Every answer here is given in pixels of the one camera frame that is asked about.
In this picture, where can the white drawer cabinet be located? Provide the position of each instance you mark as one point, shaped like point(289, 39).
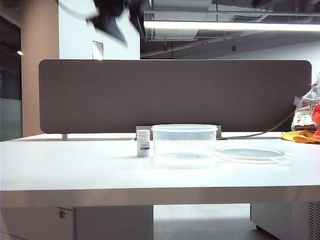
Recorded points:
point(100, 225)

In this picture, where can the clear printed snack bag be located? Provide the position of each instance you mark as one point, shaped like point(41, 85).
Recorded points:
point(303, 117)

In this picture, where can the yellow cloth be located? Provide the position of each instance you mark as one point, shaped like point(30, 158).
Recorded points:
point(297, 138)

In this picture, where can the round ceiling lamp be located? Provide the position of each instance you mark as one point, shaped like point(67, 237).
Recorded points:
point(19, 53)

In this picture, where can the white vented cabinet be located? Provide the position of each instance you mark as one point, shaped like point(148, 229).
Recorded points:
point(280, 220)

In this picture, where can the round clear plastic lid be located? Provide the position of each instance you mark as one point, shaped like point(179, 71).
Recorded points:
point(250, 153)

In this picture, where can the small white medicine bottle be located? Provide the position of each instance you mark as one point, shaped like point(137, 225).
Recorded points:
point(143, 140)

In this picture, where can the long ceiling light strip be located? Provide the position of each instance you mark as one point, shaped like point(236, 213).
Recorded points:
point(225, 26)

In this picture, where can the brown fabric desk divider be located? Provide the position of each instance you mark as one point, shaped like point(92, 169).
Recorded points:
point(125, 95)

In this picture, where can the round brass cabinet lock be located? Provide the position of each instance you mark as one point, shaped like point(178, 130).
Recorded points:
point(61, 214)

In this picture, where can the silver wall plate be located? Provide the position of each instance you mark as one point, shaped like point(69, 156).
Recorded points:
point(97, 50)

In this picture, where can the grey divider bracket foot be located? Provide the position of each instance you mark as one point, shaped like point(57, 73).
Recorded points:
point(64, 136)

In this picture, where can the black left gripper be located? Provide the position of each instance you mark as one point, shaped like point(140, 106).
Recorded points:
point(115, 6)

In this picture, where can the red orange plastic object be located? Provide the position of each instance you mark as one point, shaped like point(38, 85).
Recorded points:
point(317, 117)

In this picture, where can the small black ceiling camera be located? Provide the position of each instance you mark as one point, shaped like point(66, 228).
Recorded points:
point(234, 48)

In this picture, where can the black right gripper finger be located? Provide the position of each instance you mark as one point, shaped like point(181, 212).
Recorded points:
point(258, 2)

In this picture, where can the ceiling air vent grille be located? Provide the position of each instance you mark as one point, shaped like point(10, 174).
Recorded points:
point(246, 18)

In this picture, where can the round clear plastic box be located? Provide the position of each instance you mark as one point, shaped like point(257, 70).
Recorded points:
point(162, 145)

